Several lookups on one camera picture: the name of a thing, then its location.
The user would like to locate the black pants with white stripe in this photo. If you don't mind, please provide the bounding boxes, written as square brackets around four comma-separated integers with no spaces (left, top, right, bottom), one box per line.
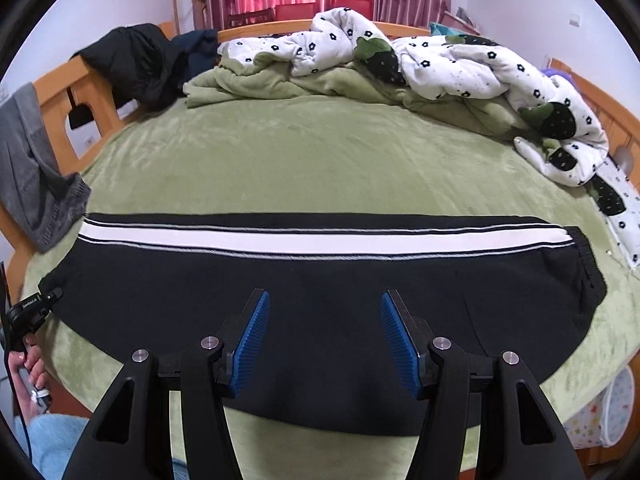
[37,212,608,436]

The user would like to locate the black jacket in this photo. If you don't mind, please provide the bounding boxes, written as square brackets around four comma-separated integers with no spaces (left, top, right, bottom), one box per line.
[72,22,193,111]

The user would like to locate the white floral quilt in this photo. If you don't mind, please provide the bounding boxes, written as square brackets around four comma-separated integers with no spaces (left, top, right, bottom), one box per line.
[217,6,611,188]

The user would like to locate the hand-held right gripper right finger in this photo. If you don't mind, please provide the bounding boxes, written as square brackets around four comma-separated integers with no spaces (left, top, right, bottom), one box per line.
[380,287,586,480]

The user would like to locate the red chair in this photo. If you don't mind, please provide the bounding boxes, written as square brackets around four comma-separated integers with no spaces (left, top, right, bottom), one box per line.
[330,0,373,18]
[275,4,316,22]

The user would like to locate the person's left hand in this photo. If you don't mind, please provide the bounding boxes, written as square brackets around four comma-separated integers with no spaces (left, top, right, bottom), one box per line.
[9,336,52,417]

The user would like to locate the wooden bed frame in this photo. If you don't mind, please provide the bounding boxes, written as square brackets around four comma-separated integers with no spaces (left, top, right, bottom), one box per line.
[0,19,640,306]

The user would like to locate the dark wooden chair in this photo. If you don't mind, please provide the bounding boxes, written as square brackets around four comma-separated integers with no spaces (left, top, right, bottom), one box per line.
[227,8,275,29]

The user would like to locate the grey garment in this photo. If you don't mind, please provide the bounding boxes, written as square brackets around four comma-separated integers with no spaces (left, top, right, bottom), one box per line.
[0,82,93,253]

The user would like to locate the black cable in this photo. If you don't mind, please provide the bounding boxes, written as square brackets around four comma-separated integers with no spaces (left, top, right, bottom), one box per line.
[2,352,33,463]

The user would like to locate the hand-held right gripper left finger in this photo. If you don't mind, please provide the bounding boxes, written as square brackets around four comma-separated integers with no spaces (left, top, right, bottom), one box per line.
[62,287,272,480]

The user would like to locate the dark blue garment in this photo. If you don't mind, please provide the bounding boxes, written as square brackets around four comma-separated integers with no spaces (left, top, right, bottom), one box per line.
[170,29,221,86]

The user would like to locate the crumpled green blanket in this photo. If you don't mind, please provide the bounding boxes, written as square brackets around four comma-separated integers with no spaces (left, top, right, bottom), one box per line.
[182,55,536,141]

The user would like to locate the person's left forearm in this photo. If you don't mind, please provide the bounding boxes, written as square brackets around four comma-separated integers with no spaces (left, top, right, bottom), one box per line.
[12,412,96,480]

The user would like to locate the star-printed laundry basket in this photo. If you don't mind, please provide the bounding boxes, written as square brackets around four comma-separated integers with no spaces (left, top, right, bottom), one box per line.
[562,365,640,451]

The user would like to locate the teal cloth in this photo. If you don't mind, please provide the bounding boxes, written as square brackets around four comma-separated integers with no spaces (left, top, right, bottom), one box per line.
[429,22,468,38]

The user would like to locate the floral pillow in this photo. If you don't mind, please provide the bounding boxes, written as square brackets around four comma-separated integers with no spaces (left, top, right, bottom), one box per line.
[592,157,640,268]

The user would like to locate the wooden coat rack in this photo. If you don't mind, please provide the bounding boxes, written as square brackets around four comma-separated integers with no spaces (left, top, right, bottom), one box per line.
[171,0,208,36]

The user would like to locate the green bed sheet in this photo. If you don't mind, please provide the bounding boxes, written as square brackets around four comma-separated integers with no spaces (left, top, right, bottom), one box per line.
[22,87,640,473]

